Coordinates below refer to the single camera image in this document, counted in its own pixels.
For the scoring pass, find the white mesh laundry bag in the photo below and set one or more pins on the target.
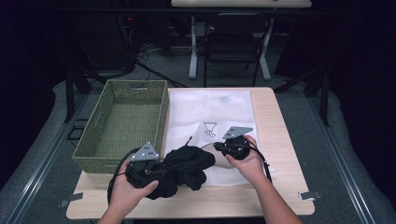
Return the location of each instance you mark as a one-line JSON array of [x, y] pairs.
[[199, 109]]

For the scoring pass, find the white-legged desk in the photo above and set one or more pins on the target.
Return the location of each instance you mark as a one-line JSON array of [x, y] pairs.
[[193, 62]]

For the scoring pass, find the black chair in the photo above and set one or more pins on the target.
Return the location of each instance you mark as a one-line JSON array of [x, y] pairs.
[[232, 46]]

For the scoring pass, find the green woven basket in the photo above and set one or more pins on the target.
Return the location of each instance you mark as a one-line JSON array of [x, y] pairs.
[[127, 124]]

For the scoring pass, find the person's left hand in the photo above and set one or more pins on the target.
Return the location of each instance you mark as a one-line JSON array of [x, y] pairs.
[[127, 196]]

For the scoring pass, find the person's right hand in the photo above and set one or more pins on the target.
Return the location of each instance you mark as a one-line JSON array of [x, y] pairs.
[[252, 168]]

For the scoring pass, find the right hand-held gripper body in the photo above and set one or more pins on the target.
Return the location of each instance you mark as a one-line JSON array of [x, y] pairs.
[[238, 147]]

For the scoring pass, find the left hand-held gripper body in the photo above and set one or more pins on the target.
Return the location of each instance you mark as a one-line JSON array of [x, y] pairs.
[[141, 168]]

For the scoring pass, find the aluminium floor rail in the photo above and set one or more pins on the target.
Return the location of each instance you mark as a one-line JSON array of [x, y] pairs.
[[342, 165], [37, 174]]

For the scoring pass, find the dark equipment rack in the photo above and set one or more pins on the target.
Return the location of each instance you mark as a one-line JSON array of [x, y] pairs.
[[109, 37]]

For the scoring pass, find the black metal stand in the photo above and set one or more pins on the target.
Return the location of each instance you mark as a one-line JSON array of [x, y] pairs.
[[324, 96], [69, 93]]

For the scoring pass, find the black metal floor frame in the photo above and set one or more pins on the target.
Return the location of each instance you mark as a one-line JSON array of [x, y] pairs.
[[74, 132]]

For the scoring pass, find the grey metal table bracket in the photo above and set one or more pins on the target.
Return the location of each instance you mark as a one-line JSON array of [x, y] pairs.
[[71, 199], [308, 195]]

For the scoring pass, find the black garment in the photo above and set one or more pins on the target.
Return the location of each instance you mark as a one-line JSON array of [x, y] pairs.
[[186, 165]]

